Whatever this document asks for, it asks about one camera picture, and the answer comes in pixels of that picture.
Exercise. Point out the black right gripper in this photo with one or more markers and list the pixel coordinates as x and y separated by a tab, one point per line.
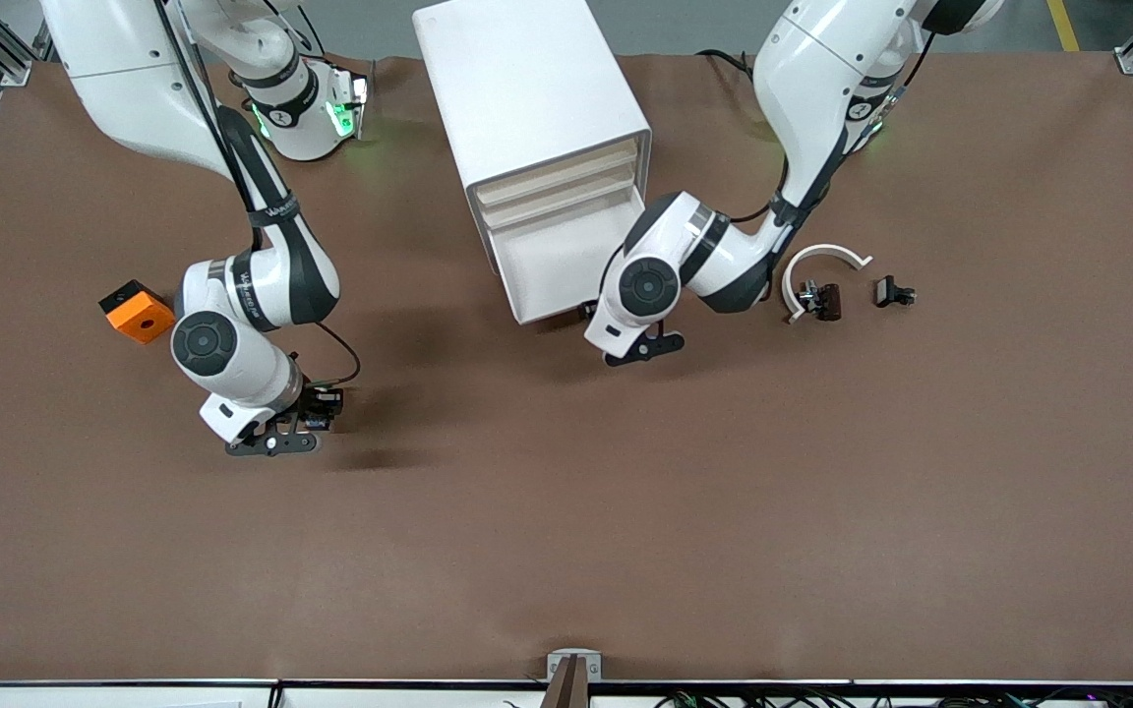
312	405

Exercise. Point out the green push button switch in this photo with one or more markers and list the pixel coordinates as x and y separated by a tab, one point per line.
319	418

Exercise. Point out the beige cabinet drawer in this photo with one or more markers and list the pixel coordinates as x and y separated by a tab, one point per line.
557	199
566	265
557	178

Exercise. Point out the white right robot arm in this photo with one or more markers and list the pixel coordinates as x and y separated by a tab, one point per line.
134	88

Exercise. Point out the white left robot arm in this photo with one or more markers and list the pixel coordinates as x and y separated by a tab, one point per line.
812	79

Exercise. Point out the white drawer cabinet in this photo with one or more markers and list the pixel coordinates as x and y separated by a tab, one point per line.
517	88

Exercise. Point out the brown table cover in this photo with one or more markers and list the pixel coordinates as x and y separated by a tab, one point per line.
566	511

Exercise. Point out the orange box with black base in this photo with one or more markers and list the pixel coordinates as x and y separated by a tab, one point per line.
144	320

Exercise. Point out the white curved plastic piece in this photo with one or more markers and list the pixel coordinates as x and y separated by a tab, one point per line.
825	249

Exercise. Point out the small black clip part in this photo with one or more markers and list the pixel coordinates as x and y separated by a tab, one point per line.
887	291

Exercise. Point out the grey camera bracket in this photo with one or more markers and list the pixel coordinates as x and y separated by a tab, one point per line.
574	655

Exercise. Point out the brown camera mount post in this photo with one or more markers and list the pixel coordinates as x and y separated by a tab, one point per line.
566	688

